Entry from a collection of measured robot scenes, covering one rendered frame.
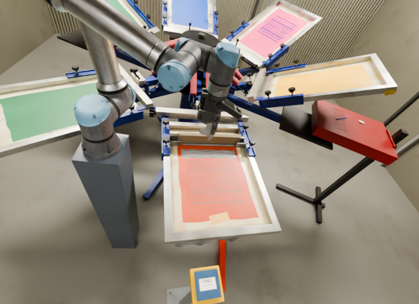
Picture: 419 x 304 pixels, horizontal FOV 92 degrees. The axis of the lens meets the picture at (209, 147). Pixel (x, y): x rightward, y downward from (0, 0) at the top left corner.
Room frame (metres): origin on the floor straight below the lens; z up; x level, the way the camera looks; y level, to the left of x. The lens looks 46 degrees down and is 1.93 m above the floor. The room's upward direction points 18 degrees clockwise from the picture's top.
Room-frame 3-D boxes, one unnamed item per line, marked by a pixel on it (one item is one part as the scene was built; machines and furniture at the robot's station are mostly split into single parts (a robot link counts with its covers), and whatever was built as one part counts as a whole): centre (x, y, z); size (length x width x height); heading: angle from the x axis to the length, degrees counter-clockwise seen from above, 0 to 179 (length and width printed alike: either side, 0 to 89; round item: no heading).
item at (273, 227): (0.75, -0.06, 0.97); 0.79 x 0.58 x 0.04; 22
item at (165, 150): (0.87, 0.29, 0.97); 0.30 x 0.05 x 0.07; 22
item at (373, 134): (1.53, -1.07, 1.06); 0.61 x 0.46 x 0.12; 82
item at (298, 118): (1.63, -0.33, 0.91); 1.34 x 0.41 x 0.08; 82
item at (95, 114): (0.51, 0.45, 1.37); 0.13 x 0.12 x 0.14; 176
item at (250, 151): (1.07, -0.23, 0.97); 0.30 x 0.05 x 0.07; 22
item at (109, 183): (0.51, 0.45, 0.60); 0.18 x 0.18 x 1.20; 14
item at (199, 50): (0.60, 0.13, 1.66); 0.11 x 0.11 x 0.08; 86
